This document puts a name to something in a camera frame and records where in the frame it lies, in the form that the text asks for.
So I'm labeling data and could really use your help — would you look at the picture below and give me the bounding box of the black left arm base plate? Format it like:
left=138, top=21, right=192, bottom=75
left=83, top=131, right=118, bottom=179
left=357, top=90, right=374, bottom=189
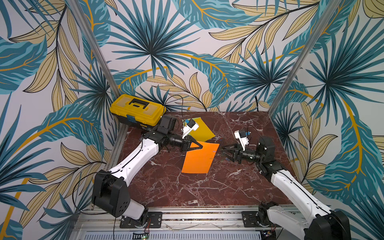
left=120, top=212, right=163, bottom=229

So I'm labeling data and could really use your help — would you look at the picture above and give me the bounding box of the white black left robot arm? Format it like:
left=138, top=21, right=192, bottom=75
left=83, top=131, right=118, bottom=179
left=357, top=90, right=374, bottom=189
left=91, top=115, right=203, bottom=226

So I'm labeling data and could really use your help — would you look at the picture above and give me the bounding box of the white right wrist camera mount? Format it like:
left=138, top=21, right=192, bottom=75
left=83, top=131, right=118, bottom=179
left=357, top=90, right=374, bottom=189
left=234, top=130, right=250, bottom=151

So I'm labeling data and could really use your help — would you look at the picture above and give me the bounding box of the yellow black toolbox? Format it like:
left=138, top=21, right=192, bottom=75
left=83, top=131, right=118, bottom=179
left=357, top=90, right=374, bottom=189
left=110, top=94, right=166, bottom=129

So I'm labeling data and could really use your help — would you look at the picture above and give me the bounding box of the orange paper sheet stack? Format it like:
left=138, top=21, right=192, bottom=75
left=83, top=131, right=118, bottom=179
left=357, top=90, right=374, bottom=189
left=182, top=142, right=220, bottom=174

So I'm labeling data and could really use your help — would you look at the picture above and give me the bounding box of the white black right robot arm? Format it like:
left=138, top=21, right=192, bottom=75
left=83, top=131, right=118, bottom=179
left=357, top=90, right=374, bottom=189
left=222, top=137, right=352, bottom=240

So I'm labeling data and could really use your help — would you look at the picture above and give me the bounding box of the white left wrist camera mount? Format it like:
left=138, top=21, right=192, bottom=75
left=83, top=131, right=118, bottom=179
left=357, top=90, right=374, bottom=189
left=182, top=119, right=199, bottom=139

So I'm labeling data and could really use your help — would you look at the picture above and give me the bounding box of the aluminium corner post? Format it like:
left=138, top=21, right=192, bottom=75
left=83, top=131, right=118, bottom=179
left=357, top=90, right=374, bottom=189
left=68, top=0, right=121, bottom=98
left=268, top=0, right=342, bottom=117

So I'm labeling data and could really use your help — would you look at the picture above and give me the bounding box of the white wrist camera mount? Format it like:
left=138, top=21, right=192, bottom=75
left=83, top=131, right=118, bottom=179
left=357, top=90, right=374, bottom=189
left=234, top=130, right=250, bottom=151
left=182, top=119, right=199, bottom=139

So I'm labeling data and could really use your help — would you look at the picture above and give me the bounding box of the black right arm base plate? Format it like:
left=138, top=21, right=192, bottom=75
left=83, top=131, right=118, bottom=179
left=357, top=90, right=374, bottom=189
left=241, top=211, right=281, bottom=230

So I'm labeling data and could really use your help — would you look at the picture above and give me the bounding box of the aluminium front rail frame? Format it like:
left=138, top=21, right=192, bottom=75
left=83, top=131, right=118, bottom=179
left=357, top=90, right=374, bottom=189
left=68, top=205, right=334, bottom=240

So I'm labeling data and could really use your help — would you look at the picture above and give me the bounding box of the aluminium corner post left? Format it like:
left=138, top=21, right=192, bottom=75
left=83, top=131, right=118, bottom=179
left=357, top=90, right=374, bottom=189
left=68, top=0, right=121, bottom=98

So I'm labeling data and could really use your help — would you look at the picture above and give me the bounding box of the yellow paper sheet stack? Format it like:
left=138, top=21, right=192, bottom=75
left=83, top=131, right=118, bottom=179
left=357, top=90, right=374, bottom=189
left=190, top=117, right=216, bottom=142

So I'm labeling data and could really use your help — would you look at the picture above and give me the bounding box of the aluminium corner post right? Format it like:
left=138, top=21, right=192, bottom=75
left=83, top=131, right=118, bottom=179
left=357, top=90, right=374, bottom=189
left=268, top=0, right=342, bottom=117

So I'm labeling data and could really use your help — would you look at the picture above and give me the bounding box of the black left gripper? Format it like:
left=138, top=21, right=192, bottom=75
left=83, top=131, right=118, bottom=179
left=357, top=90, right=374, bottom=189
left=167, top=131, right=203, bottom=153

